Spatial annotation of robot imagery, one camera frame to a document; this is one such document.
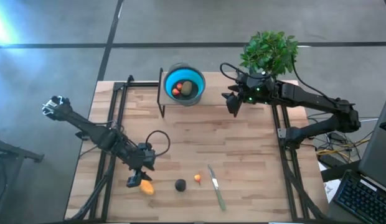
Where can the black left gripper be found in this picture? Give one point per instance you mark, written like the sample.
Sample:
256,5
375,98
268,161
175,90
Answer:
144,157

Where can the green potted plant black pot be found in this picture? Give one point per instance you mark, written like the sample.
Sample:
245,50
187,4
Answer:
269,53

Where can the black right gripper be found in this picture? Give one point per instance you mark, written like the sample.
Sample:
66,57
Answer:
258,88

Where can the small yellow red peach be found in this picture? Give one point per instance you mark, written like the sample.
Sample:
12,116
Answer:
198,178

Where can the white paper sheet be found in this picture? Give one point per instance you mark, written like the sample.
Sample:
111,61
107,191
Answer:
331,189

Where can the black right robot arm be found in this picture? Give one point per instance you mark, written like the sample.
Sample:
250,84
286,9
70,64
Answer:
305,96

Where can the dark avocado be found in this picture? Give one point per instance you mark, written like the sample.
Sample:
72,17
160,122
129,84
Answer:
180,185

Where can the black furniture legs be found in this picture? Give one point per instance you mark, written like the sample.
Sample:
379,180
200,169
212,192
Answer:
15,151

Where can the grey metal mounting bracket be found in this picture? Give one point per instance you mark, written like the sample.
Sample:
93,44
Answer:
281,133

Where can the black bar under laptop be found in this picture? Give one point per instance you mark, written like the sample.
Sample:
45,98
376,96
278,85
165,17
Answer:
339,172

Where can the wooden shelf riser black legs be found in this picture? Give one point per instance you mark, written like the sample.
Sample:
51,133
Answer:
218,90

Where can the brown kiwi fruit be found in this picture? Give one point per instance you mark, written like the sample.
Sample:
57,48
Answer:
186,88

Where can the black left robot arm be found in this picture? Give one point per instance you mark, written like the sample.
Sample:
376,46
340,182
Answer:
96,133

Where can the grey laptop blue backlit keyboard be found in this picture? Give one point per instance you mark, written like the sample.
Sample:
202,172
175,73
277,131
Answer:
376,155

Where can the small red strawberry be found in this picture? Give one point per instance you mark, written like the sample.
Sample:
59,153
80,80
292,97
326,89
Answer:
176,92

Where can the black power brick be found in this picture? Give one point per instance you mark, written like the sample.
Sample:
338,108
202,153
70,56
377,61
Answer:
327,160

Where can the small black power adapter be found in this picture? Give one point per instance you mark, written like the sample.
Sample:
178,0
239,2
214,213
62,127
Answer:
337,137

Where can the black aluminium table frame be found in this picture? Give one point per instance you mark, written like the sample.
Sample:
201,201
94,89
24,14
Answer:
143,84

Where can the blue collapsible bowl grey rim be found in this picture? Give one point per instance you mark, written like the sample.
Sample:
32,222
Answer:
169,77

